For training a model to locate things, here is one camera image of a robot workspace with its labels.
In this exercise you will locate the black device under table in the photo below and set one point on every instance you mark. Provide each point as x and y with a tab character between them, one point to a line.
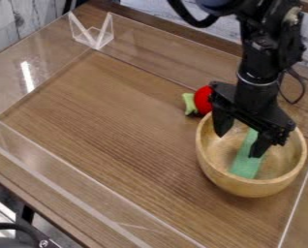
30	238

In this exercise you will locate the clear acrylic tray wall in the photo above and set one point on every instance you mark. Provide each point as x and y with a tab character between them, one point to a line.
96	215

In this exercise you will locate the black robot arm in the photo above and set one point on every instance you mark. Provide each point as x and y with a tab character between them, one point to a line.
272	49

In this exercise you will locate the clear acrylic corner bracket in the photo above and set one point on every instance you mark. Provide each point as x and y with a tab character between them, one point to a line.
92	37

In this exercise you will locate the brown wooden bowl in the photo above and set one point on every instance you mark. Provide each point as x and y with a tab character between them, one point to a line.
281	165

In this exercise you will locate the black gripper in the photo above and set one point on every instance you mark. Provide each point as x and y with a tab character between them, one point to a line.
252	104

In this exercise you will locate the green rectangular block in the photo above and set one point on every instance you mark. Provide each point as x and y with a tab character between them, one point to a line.
245	166

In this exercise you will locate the red plush tomato toy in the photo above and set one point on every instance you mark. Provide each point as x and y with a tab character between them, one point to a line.
197	104

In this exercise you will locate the black table leg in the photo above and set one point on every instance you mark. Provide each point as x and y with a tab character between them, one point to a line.
26	214

